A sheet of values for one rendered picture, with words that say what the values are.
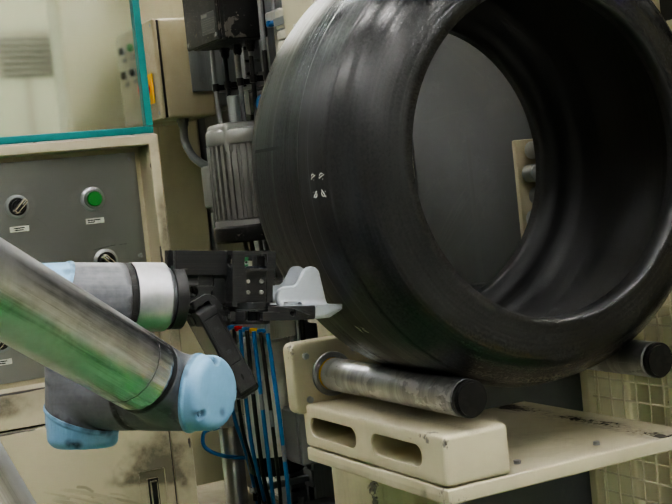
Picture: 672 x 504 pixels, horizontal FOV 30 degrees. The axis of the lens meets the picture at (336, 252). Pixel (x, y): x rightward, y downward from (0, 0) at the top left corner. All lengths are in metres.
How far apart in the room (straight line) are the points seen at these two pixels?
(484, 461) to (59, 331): 0.56
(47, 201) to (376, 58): 0.78
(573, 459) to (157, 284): 0.54
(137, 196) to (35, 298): 0.99
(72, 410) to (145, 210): 0.79
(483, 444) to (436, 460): 0.06
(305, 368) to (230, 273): 0.37
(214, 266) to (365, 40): 0.30
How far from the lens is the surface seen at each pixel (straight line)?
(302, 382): 1.71
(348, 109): 1.37
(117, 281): 1.32
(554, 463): 1.52
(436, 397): 1.46
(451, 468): 1.43
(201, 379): 1.20
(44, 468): 1.98
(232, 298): 1.37
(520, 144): 2.07
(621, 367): 1.63
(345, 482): 1.88
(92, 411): 1.29
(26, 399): 1.96
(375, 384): 1.58
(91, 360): 1.13
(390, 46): 1.39
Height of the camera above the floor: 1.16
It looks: 3 degrees down
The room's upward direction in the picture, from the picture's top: 6 degrees counter-clockwise
